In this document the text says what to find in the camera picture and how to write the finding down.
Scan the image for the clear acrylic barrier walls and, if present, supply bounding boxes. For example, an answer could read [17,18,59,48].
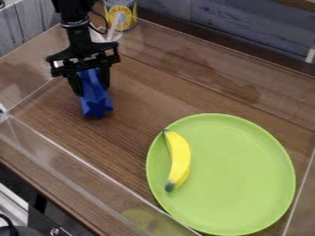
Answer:
[0,20,315,236]

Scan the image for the yellow labelled tin can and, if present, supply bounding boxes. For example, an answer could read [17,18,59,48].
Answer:
[103,0,137,31]

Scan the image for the black cable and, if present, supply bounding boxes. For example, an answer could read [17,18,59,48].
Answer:
[87,8,111,35]

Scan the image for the yellow toy banana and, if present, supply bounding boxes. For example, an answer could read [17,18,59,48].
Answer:
[163,129,192,193]

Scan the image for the black equipment with knob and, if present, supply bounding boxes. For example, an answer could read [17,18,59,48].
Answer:
[27,207,84,236]

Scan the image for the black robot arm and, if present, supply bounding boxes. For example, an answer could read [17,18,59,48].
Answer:
[45,0,120,97]

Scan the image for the green round plate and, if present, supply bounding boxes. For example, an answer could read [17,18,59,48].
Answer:
[147,113,296,236]

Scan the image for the blue star-shaped block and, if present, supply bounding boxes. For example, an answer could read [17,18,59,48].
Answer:
[77,68,113,119]

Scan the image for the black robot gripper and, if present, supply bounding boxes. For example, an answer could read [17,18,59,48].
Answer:
[45,41,120,96]

